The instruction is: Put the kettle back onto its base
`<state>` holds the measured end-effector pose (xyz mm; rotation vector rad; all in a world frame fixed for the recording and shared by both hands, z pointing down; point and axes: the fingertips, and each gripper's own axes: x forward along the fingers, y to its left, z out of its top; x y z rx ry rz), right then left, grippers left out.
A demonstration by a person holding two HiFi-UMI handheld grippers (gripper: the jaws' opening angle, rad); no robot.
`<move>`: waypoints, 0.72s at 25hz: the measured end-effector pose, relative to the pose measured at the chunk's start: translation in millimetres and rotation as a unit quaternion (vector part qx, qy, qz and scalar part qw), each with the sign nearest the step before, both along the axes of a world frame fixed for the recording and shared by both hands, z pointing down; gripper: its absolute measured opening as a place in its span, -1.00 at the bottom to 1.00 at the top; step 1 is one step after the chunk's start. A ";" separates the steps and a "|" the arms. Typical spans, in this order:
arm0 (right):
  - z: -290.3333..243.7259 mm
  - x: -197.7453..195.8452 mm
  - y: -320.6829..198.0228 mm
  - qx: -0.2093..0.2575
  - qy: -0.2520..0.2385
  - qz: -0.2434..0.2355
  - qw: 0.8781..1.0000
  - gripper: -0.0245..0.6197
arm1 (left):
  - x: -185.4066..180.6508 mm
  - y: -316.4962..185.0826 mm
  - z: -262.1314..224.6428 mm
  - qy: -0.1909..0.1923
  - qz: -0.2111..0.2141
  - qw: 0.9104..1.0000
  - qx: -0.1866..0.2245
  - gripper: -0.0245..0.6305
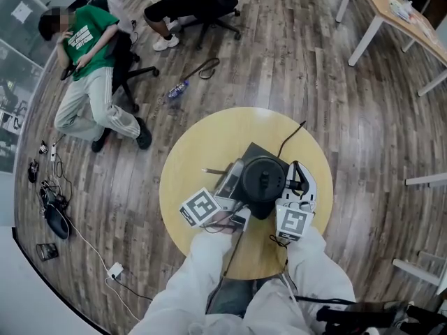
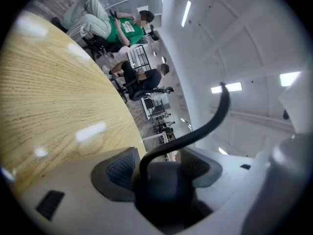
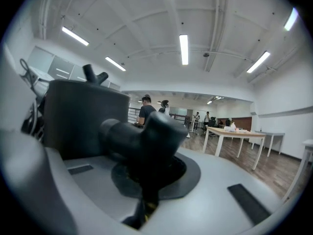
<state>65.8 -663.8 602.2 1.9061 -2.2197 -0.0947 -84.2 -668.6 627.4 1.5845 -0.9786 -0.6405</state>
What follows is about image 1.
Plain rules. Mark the white square power strip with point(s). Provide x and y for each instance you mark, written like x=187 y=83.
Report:
x=115 y=270

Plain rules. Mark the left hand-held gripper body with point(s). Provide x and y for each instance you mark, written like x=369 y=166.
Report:
x=200 y=208

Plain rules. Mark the black equipment pack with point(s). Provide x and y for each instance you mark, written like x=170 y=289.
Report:
x=377 y=314

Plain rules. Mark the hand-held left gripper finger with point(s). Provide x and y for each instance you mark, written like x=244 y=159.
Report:
x=230 y=181

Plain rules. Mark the black round pot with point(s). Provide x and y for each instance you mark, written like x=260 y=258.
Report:
x=57 y=222

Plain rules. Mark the person's right forearm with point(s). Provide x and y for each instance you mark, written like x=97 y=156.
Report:
x=314 y=260

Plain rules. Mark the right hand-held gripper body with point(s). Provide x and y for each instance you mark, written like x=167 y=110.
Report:
x=293 y=222

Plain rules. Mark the white table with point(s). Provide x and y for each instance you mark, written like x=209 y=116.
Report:
x=419 y=272

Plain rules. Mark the white long power strip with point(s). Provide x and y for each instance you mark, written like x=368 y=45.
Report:
x=53 y=152

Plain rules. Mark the person's left forearm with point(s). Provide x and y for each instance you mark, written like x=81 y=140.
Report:
x=202 y=257

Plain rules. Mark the dark square kettle base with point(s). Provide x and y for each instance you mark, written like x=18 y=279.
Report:
x=256 y=151

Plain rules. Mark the black electric kettle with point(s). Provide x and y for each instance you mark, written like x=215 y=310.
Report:
x=264 y=201

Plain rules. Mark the yellow round table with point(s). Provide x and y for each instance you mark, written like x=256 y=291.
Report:
x=195 y=152

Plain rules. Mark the small black floor device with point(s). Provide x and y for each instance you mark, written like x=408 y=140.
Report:
x=33 y=171

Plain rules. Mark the small black white gadget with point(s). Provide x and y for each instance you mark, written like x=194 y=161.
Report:
x=43 y=147

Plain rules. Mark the white paper sign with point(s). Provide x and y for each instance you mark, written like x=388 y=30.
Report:
x=21 y=11

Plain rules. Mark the black mesh cup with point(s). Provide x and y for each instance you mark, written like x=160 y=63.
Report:
x=47 y=251

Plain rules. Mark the purple plastic bottle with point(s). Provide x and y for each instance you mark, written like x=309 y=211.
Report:
x=178 y=89

